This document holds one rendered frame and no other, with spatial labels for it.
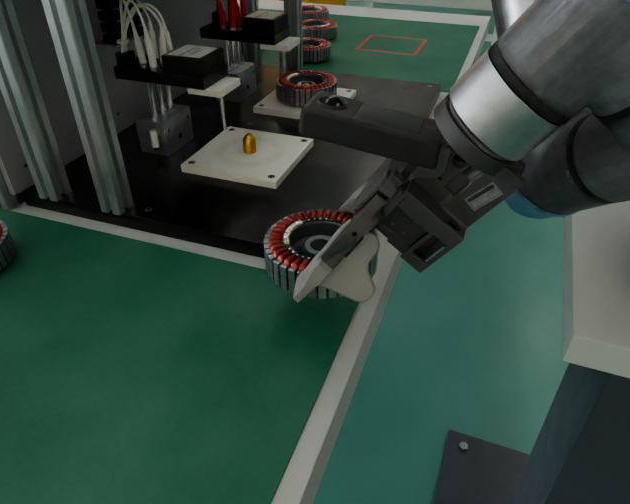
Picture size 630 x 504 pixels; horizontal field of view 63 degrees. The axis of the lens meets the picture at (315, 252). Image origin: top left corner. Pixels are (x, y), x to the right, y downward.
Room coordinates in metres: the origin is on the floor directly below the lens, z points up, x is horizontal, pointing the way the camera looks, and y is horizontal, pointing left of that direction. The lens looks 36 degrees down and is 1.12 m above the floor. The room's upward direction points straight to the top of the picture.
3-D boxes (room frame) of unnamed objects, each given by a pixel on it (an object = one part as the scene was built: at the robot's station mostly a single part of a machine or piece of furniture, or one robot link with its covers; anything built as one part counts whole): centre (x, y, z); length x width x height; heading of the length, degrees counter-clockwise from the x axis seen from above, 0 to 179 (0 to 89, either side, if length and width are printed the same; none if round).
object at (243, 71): (1.00, 0.15, 0.80); 0.08 x 0.05 x 0.06; 160
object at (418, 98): (0.84, 0.07, 0.76); 0.64 x 0.47 x 0.02; 160
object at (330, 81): (0.95, 0.02, 0.80); 0.11 x 0.11 x 0.04
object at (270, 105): (0.95, 0.02, 0.78); 0.15 x 0.15 x 0.01; 70
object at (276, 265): (0.42, -0.01, 0.82); 0.11 x 0.11 x 0.04
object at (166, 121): (0.77, 0.23, 0.80); 0.08 x 0.05 x 0.06; 160
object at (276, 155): (0.72, 0.10, 0.78); 0.15 x 0.15 x 0.01; 70
